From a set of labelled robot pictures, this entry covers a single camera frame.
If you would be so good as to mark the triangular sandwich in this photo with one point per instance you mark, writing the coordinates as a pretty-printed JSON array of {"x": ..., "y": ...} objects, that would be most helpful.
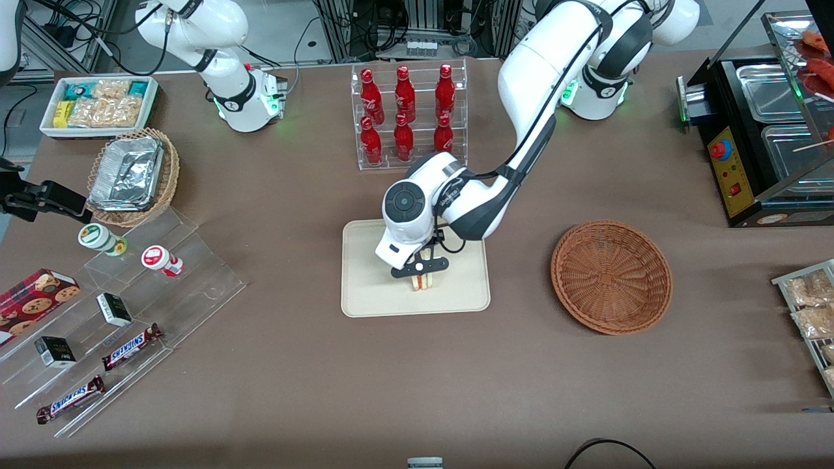
[{"x": 423, "y": 283}]

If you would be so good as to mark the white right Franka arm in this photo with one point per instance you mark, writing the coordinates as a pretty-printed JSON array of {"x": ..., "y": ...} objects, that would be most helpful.
[{"x": 228, "y": 98}]

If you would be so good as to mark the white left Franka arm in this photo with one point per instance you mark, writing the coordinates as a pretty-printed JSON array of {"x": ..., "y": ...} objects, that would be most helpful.
[{"x": 541, "y": 58}]

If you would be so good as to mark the beige plastic tray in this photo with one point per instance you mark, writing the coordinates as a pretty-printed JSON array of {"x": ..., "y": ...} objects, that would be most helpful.
[{"x": 371, "y": 286}]

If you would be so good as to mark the light tan wicker basket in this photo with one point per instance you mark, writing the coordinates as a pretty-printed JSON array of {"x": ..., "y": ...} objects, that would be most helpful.
[{"x": 171, "y": 176}]

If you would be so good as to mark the brown wicker basket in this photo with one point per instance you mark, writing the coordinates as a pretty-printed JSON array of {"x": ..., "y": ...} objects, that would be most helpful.
[{"x": 611, "y": 277}]

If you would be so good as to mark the green capped yogurt bottle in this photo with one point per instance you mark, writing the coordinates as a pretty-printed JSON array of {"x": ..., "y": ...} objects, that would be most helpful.
[{"x": 98, "y": 238}]

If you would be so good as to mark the aluminium foil containers stack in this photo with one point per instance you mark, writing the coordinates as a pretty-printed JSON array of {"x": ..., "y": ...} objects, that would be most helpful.
[{"x": 127, "y": 172}]

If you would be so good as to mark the yellow snack packet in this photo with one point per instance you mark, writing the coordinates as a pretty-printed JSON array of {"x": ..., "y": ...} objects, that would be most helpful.
[{"x": 62, "y": 114}]

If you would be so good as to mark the large clear cracker packet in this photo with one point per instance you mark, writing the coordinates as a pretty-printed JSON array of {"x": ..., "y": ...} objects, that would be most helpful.
[{"x": 104, "y": 112}]

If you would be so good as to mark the red cookie box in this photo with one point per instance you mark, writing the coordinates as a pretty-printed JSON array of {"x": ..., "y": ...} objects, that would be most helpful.
[{"x": 32, "y": 303}]

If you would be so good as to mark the red cola bottle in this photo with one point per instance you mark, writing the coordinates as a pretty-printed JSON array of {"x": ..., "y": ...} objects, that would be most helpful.
[
  {"x": 371, "y": 144},
  {"x": 443, "y": 138},
  {"x": 445, "y": 94},
  {"x": 404, "y": 142},
  {"x": 373, "y": 101},
  {"x": 404, "y": 98}
]

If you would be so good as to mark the red capped yogurt bottle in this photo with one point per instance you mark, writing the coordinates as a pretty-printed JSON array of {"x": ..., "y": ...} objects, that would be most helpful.
[{"x": 158, "y": 258}]

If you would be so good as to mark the teal snack packet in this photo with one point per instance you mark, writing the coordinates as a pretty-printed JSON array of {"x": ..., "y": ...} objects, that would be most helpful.
[
  {"x": 77, "y": 90},
  {"x": 137, "y": 88}
]

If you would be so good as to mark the small black carton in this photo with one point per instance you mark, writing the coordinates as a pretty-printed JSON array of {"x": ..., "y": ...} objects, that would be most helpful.
[
  {"x": 55, "y": 352},
  {"x": 115, "y": 310}
]

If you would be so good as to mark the small clear cracker packet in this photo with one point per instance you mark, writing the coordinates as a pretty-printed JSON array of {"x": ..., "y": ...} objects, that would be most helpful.
[{"x": 111, "y": 88}]

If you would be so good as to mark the white rectangular snack bin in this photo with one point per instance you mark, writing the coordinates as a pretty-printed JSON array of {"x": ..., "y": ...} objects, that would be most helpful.
[{"x": 151, "y": 98}]

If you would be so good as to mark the clear acrylic stepped stand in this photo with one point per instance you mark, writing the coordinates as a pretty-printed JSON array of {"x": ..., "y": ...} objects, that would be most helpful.
[{"x": 195, "y": 280}]

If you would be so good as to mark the Snickers chocolate bar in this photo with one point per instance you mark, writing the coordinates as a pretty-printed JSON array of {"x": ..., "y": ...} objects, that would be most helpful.
[
  {"x": 70, "y": 400},
  {"x": 130, "y": 347}
]

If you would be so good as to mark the clear acrylic bottle rack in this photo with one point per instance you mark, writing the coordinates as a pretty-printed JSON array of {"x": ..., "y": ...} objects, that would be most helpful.
[{"x": 420, "y": 78}]

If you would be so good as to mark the white power strip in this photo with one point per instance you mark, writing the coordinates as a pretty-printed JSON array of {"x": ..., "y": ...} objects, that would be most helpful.
[{"x": 420, "y": 48}]

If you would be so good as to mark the small grey device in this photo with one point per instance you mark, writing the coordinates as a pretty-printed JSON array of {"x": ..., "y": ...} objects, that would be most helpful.
[{"x": 425, "y": 463}]

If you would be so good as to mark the black food warmer cabinet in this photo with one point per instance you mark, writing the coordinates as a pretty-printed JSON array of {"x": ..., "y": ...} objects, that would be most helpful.
[{"x": 733, "y": 166}]

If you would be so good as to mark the clear bagged pastry packet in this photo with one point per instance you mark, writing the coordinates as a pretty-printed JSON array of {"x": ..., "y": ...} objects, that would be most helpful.
[
  {"x": 828, "y": 353},
  {"x": 811, "y": 290},
  {"x": 829, "y": 378},
  {"x": 814, "y": 322}
]

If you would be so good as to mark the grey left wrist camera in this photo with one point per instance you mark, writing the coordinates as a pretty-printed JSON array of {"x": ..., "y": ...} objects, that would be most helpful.
[{"x": 420, "y": 266}]

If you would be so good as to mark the aluminium frame rack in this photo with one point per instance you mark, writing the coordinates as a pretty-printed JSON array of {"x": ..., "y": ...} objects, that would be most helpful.
[{"x": 339, "y": 32}]

